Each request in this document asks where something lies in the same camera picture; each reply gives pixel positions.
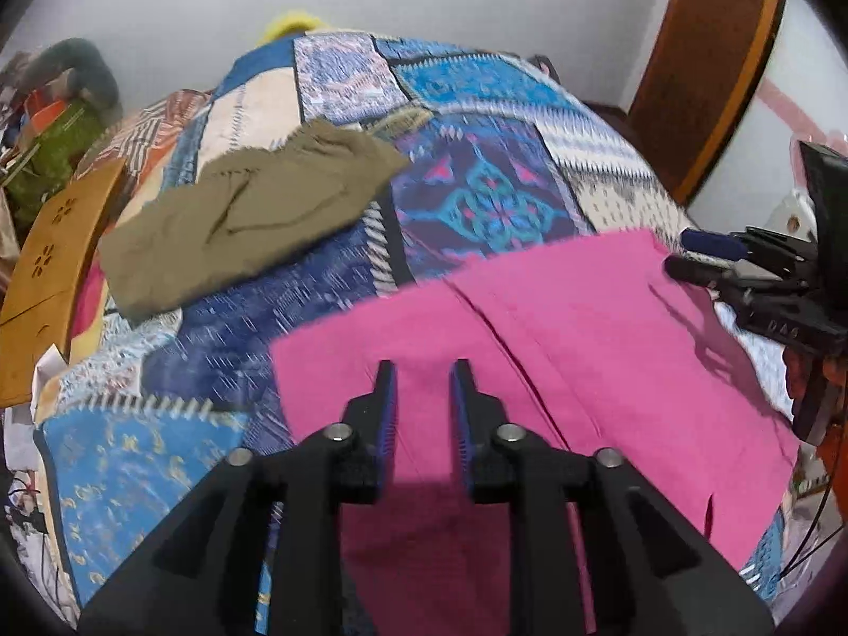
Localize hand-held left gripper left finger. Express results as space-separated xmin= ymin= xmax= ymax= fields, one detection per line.
xmin=78 ymin=360 xmax=399 ymax=636

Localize pile of clothes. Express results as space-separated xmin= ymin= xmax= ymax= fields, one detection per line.
xmin=0 ymin=36 xmax=123 ymax=233

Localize pink pants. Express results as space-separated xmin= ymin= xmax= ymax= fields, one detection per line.
xmin=270 ymin=229 xmax=801 ymax=636

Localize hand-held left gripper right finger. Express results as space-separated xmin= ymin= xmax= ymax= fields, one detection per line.
xmin=450 ymin=359 xmax=776 ymax=636

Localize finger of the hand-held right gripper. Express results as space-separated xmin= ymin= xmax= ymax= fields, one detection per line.
xmin=664 ymin=254 xmax=819 ymax=309
xmin=679 ymin=228 xmax=817 ymax=266

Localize brown wooden door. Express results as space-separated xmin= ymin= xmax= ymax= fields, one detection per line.
xmin=626 ymin=0 xmax=791 ymax=208

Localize yellow pillow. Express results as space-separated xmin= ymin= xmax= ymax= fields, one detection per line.
xmin=263 ymin=8 xmax=332 ymax=44

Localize patchwork printed bed cover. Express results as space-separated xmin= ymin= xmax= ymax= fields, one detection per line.
xmin=33 ymin=30 xmax=799 ymax=633

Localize olive green pants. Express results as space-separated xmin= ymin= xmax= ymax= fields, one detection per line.
xmin=98 ymin=118 xmax=413 ymax=320

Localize wooden headboard with flower cutouts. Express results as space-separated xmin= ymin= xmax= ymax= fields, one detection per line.
xmin=0 ymin=157 xmax=128 ymax=408

